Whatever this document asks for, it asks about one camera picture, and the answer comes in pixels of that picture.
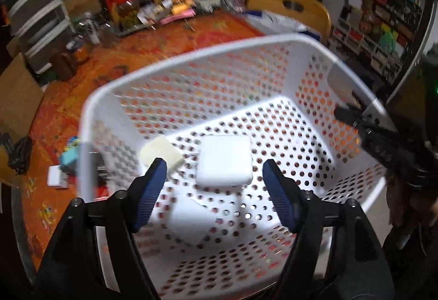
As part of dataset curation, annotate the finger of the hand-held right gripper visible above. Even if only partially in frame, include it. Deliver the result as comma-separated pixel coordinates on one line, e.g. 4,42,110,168
333,105,424,184

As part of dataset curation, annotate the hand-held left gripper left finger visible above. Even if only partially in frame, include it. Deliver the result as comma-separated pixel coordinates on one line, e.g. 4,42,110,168
34,157,168,300

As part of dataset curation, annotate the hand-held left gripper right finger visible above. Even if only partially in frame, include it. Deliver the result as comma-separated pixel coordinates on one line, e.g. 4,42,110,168
262,159,395,300

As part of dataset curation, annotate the cream rectangular block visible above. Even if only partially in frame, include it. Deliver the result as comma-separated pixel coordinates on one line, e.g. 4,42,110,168
139,135,185,172

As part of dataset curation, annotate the white rectangular block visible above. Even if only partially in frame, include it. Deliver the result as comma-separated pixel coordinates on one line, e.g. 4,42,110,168
166,197,217,246

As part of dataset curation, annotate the white square box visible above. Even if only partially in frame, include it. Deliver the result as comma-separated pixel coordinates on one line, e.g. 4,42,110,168
196,135,253,188

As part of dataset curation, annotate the white perforated plastic basket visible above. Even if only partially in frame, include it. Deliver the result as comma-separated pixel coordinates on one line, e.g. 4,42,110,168
79,33,395,300

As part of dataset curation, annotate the person's right hand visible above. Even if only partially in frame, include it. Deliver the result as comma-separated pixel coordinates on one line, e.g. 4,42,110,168
387,177,417,229

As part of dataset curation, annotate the teal small box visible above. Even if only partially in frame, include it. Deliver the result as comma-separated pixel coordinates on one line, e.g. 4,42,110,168
59,138,83,173

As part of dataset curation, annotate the small white box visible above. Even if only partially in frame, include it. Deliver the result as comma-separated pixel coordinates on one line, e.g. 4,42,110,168
47,166,69,189

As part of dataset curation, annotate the shelf of colourful boxes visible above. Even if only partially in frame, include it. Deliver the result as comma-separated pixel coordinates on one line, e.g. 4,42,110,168
327,0,425,82

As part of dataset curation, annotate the orange patterned tablecloth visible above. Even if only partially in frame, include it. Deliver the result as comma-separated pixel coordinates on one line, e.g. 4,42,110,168
21,9,267,273

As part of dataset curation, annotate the white plastic bag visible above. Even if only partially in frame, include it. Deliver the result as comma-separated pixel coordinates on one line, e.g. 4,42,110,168
244,10,324,44

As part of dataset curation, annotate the wooden chair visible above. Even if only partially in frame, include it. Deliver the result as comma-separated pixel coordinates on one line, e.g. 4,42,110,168
246,0,332,44

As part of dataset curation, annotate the brown cardboard box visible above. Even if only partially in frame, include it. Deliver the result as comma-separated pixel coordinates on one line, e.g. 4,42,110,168
0,53,46,186

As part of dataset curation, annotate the pink flat packet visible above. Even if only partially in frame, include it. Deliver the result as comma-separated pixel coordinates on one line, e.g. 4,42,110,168
159,9,196,25

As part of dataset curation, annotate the glass jar with red lid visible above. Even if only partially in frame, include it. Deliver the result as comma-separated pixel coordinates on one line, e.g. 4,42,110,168
113,0,144,32

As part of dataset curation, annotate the orange snack packet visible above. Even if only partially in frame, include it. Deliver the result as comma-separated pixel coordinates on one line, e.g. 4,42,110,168
170,1,190,15

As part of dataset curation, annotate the white plastic drawer unit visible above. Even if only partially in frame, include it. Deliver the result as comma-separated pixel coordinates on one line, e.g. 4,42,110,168
2,0,77,75

